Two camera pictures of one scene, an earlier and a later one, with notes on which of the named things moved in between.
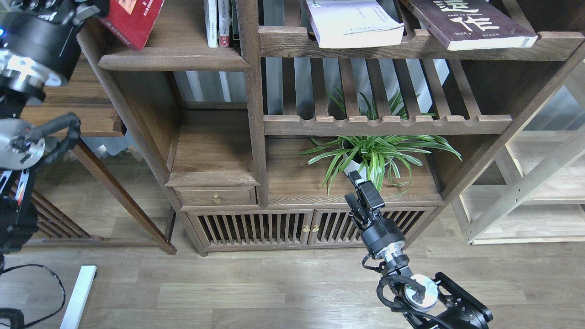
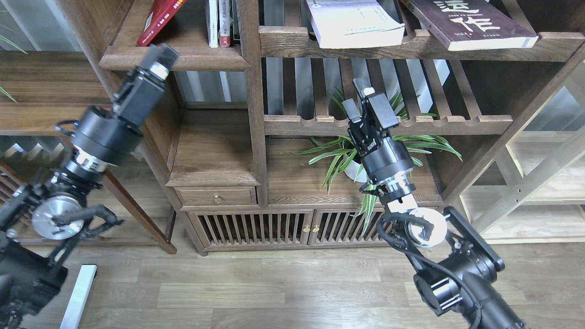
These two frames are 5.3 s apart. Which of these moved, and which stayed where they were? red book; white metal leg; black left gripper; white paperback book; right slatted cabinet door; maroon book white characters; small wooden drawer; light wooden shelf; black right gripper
Moved: black right gripper; black left gripper; red book
Stayed: small wooden drawer; white metal leg; white paperback book; right slatted cabinet door; light wooden shelf; maroon book white characters
